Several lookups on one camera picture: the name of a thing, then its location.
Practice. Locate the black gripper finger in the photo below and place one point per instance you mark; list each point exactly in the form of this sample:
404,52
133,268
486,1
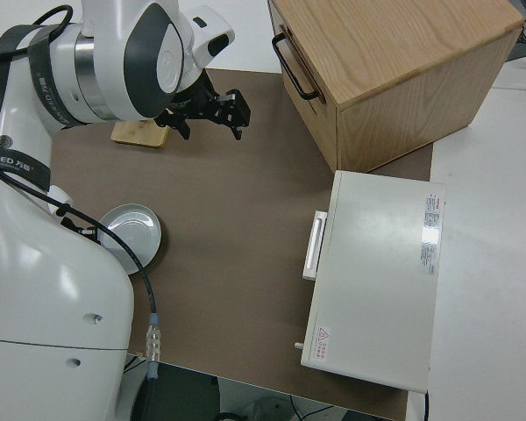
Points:
237,131
184,129

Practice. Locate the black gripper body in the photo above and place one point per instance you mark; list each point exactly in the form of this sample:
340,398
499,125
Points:
81,223
201,107

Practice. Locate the gray round plate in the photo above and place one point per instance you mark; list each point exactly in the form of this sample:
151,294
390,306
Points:
136,232

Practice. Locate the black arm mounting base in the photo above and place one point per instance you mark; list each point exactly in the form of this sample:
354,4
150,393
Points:
179,394

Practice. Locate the wooden mug tree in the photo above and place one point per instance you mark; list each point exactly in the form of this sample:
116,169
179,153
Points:
136,133

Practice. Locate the brown table mat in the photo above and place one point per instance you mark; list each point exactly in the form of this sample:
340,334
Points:
236,219

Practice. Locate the wooden drawer cabinet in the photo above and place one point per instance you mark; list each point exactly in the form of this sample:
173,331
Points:
399,66

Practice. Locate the white toaster oven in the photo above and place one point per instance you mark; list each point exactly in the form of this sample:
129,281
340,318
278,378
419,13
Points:
377,285

